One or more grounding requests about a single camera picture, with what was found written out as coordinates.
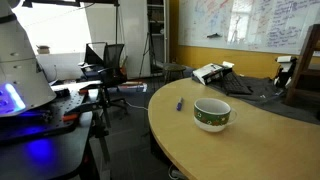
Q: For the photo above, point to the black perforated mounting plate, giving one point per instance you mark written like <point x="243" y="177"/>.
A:
<point x="60" y="116"/>

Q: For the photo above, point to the dark grey cloth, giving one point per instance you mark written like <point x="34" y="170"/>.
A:
<point x="267" y="97"/>

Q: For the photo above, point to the round dark stool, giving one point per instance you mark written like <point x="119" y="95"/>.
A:
<point x="173" y="72"/>

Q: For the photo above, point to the green and white mug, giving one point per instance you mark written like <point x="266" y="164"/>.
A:
<point x="213" y="115"/>

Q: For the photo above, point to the black keyboard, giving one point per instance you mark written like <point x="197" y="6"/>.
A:
<point x="233" y="84"/>

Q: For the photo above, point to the white and black device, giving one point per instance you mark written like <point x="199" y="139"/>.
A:
<point x="285" y="70"/>

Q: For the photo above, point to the black tripod stand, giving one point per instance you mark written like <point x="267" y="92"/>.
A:
<point x="148" y="58"/>

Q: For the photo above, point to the black office chair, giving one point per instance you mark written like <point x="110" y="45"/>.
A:
<point x="106" y="69"/>

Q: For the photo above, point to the black and white box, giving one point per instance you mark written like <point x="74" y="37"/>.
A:
<point x="210" y="72"/>

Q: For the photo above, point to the whiteboard with writing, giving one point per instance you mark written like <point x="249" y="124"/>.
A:
<point x="273" y="26"/>

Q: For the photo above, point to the black whiteboard eraser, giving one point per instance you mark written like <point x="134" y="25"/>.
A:
<point x="215" y="35"/>

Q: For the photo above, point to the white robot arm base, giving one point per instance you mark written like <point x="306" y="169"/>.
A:
<point x="23" y="85"/>

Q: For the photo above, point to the wooden shelf frame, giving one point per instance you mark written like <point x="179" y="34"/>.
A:
<point x="304" y="81"/>

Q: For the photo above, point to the blue capped marker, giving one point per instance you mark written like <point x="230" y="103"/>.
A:
<point x="179" y="104"/>

